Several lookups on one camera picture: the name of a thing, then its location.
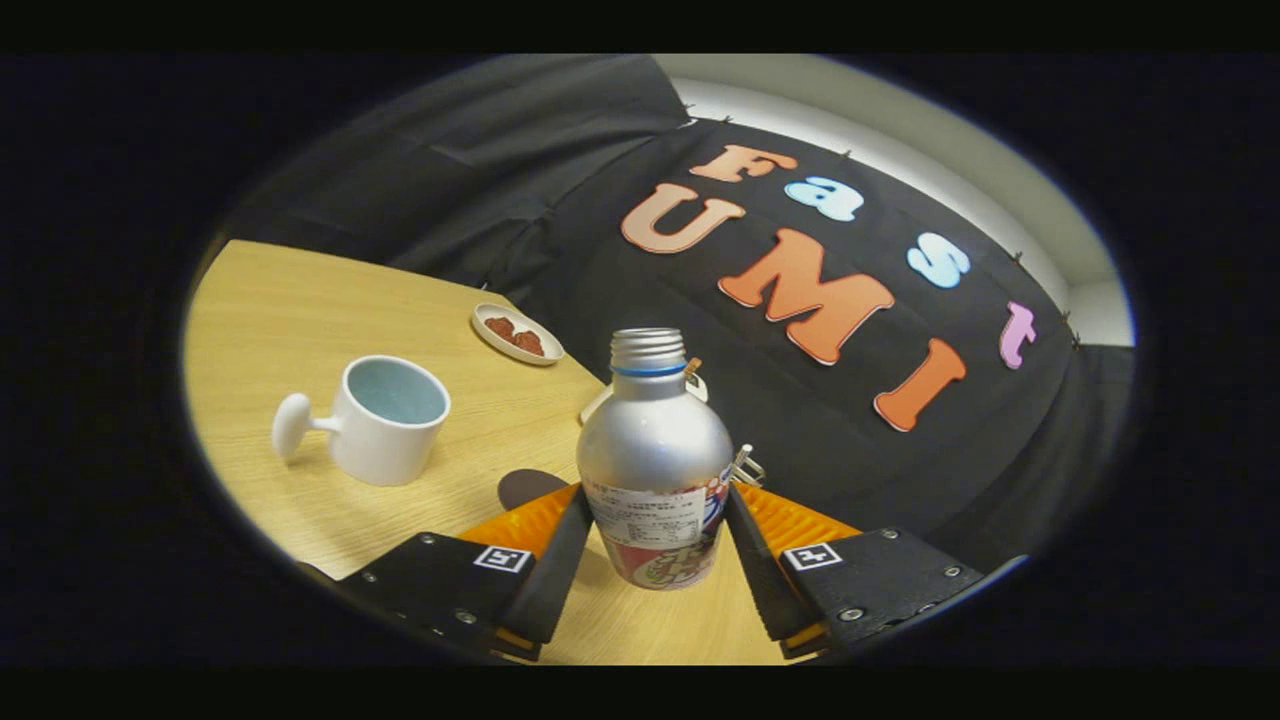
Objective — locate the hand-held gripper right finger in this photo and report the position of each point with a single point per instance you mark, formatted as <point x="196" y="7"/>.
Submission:
<point x="760" y="575"/>

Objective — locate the white oval plate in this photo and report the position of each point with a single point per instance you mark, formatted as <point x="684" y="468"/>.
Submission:
<point x="495" y="345"/>

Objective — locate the cream toaster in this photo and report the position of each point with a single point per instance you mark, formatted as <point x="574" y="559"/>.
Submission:
<point x="597" y="405"/>

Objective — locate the brown meat piece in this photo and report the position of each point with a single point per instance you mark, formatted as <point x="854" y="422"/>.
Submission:
<point x="529" y="343"/>
<point x="499" y="328"/>

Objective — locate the black backdrop cloth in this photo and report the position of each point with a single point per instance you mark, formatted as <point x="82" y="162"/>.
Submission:
<point x="450" y="150"/>

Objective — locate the silver juice bottle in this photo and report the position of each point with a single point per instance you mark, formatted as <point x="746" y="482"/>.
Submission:
<point x="655" y="450"/>

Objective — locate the wooden table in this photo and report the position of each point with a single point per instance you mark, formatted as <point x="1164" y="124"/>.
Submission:
<point x="300" y="300"/>

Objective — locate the dark brown round coaster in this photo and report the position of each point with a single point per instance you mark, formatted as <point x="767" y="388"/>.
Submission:
<point x="525" y="485"/>

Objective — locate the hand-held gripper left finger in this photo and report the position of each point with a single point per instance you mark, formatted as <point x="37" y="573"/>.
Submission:
<point x="560" y="580"/>

